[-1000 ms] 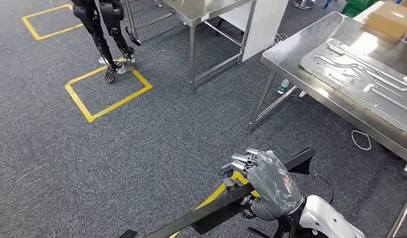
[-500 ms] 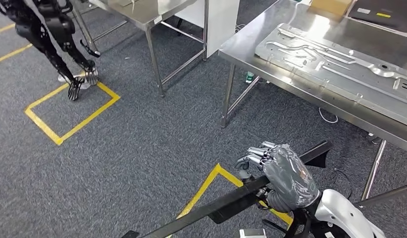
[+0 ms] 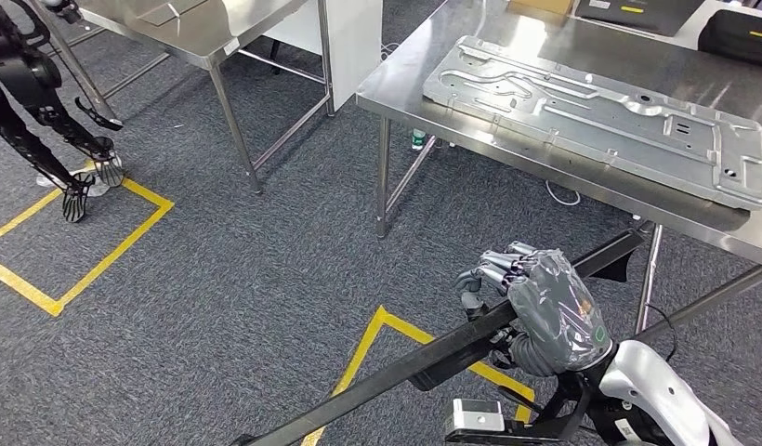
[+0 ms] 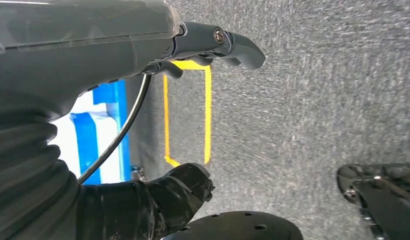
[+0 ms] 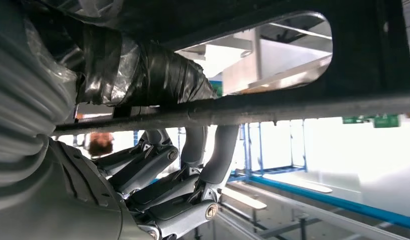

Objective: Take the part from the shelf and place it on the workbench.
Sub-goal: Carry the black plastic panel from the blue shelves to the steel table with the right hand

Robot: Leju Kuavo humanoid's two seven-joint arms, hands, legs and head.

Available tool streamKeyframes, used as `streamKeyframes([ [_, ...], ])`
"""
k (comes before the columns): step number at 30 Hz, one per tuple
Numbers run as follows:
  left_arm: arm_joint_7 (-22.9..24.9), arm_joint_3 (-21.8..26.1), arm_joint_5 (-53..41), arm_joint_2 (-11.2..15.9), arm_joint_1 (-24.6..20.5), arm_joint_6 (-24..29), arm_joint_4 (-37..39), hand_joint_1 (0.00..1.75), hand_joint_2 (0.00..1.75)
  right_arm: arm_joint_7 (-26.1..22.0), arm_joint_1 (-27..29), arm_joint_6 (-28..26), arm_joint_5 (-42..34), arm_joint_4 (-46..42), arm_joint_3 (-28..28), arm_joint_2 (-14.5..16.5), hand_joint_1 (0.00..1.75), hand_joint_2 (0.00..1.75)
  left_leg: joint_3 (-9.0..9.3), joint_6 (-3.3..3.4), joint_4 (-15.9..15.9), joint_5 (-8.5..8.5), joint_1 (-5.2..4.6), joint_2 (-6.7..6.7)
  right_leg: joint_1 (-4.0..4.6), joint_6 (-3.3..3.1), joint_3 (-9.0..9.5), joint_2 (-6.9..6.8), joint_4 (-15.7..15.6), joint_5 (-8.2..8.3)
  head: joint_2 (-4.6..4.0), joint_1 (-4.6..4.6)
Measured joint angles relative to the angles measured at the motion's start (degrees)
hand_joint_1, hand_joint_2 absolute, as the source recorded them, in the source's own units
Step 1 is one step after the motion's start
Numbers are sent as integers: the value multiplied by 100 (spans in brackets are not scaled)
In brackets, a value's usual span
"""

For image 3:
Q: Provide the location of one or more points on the stainless steel workbench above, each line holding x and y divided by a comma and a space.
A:
602, 49

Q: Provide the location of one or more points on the yellow floor tape square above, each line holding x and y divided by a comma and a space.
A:
122, 240
356, 363

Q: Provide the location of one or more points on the black case yellow label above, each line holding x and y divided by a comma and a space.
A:
652, 18
732, 40

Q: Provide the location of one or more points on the brown cardboard box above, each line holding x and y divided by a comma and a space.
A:
541, 6

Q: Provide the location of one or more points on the white panel board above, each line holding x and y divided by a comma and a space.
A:
356, 49

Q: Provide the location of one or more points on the stainless steel table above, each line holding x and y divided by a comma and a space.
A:
190, 24

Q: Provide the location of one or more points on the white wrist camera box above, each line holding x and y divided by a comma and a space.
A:
476, 417

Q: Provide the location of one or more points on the black plastic frame part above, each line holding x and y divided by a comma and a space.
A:
418, 369

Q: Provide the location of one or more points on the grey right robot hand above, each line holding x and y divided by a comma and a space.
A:
559, 320

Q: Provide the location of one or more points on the stamped silver metal plate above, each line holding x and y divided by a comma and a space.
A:
602, 129

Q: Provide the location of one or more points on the plastic bottle green label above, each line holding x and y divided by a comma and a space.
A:
418, 140

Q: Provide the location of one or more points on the black camera bracket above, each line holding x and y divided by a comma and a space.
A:
541, 431

